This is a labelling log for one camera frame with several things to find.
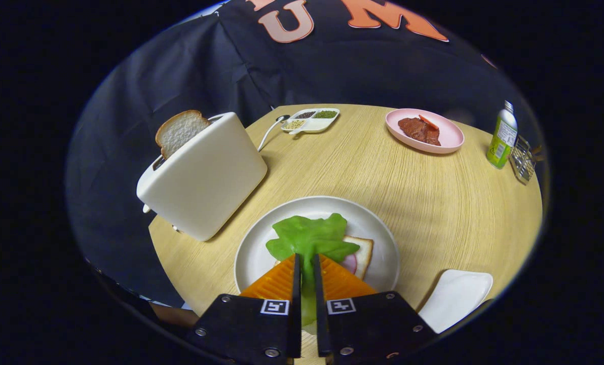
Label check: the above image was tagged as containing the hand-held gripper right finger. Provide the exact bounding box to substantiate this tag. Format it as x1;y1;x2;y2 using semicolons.
312;253;437;365

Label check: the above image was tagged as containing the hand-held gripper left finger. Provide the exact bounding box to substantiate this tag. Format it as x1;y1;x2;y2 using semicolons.
188;253;303;365

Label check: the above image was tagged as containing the green lettuce leaf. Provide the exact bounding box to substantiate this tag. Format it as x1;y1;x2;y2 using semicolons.
266;213;361;327

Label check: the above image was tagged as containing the toasted bread slice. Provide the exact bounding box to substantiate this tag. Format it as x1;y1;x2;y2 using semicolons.
155;110;211;160

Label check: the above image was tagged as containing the white round plate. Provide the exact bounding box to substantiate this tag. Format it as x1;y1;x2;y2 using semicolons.
234;196;401;297

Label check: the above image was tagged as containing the white bread slice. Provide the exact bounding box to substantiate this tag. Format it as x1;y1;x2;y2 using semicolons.
343;235;374;281

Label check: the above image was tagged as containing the white rectangular dish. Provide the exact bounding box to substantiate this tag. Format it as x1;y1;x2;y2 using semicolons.
418;269;494;335

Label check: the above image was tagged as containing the white toaster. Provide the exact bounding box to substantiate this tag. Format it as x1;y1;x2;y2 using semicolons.
136;112;269;242

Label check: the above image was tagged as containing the brown meat slice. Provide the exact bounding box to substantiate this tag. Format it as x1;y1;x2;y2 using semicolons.
398;117;441;147

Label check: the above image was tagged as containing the pink plate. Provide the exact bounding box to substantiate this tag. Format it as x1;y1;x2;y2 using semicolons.
385;108;465;155

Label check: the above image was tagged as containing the white divided seed dish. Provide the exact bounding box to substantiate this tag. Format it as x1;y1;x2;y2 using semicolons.
281;107;341;135

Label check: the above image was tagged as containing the green labelled bottle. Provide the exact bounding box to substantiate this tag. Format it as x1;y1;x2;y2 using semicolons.
486;100;518;170

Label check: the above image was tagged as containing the black backdrop cloth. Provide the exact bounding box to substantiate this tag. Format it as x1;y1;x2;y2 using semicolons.
65;0;515;310

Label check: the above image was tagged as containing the white toaster cable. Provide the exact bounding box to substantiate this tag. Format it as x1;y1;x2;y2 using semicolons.
257;115;291;153

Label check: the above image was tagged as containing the metal wire holder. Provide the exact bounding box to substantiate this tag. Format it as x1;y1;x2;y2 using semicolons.
510;135;543;186

